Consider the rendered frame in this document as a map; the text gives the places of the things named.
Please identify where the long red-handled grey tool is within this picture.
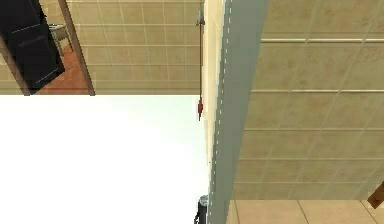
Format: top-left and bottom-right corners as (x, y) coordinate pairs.
(195, 5), (205, 122)

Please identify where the black tube case silver cap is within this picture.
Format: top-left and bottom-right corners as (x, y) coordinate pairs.
(193, 194), (210, 224)

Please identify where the pale grey stool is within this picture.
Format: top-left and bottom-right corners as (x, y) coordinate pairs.
(49, 23), (74, 56)

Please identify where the brown wooden furniture piece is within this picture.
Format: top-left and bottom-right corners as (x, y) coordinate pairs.
(366, 181), (384, 210)

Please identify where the black room door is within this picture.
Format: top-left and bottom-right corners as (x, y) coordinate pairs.
(0, 0), (66, 96)

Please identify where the brown wooden door frame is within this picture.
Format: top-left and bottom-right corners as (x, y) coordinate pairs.
(0, 0), (97, 97)

